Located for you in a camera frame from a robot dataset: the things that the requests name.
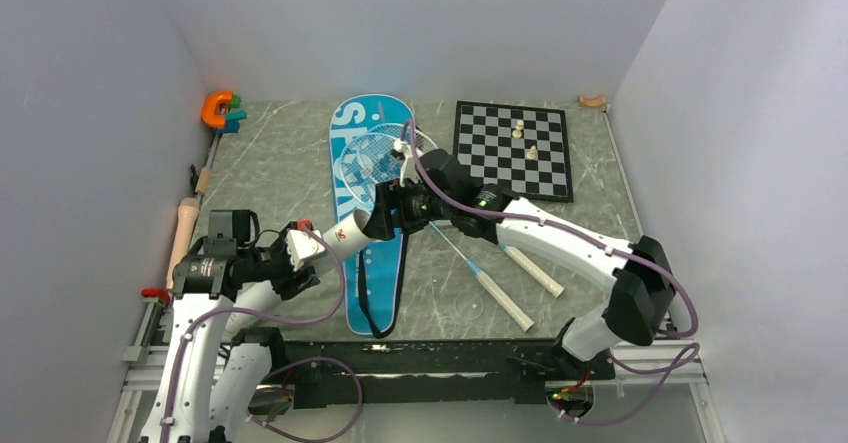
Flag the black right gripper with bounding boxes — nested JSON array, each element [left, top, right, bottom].
[[362, 175, 455, 241]]

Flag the white shuttlecock tube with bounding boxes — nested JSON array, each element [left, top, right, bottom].
[[231, 209, 372, 313]]

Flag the blue racket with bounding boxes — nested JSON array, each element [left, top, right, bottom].
[[337, 133, 535, 332], [343, 123, 564, 298]]

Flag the blue racket bag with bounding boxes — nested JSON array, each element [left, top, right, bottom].
[[329, 93, 413, 339]]

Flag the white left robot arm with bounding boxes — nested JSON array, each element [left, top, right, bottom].
[[139, 210, 323, 442]]

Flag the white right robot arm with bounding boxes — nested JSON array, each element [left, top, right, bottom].
[[353, 149, 677, 378]]

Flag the wooden rolling pin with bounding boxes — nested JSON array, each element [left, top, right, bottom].
[[166, 197, 199, 291]]

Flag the clear tube lid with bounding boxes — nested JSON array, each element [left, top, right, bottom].
[[454, 292, 485, 321]]

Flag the black white chessboard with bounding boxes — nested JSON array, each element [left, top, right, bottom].
[[453, 101, 574, 203]]

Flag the white chess piece upper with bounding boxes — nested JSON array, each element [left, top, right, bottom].
[[512, 120, 525, 139]]

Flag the teal blue toy blocks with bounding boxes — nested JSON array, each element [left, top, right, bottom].
[[218, 94, 247, 134]]

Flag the orange horseshoe magnet toy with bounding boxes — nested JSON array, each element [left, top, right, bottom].
[[201, 90, 235, 130]]

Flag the wooden arch block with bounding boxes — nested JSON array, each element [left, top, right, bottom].
[[577, 95, 608, 110]]

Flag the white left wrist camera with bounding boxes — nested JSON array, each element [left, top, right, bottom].
[[285, 229, 326, 271]]

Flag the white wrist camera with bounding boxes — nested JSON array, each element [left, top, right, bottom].
[[391, 139, 417, 187], [285, 229, 326, 271]]

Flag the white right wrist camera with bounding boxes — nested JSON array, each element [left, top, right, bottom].
[[391, 139, 417, 187]]

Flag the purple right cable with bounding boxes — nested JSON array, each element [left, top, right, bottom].
[[404, 118, 702, 427]]

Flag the purple cable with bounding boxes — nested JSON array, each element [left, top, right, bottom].
[[155, 224, 364, 443], [404, 118, 702, 427]]

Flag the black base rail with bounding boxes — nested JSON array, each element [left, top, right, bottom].
[[263, 338, 616, 409]]

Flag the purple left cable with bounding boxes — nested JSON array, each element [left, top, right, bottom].
[[155, 224, 364, 443]]

